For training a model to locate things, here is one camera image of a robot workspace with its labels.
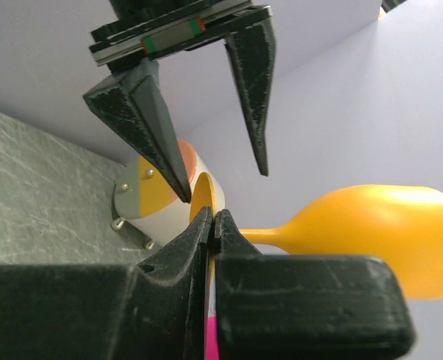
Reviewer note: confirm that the orange wine glass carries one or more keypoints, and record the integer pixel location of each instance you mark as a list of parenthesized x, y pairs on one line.
[(359, 238)]

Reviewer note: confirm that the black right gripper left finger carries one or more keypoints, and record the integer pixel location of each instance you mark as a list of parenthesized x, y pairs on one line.
[(156, 309)]

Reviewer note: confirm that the pink wine glass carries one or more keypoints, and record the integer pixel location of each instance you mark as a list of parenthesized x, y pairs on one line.
[(211, 339)]

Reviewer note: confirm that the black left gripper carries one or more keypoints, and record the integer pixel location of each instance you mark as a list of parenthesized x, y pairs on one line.
[(130, 102)]

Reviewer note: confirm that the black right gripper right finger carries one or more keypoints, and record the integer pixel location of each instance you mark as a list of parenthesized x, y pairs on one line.
[(305, 307)]

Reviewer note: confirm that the round white drawer cabinet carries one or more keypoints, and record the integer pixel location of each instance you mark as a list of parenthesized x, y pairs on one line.
[(143, 199)]

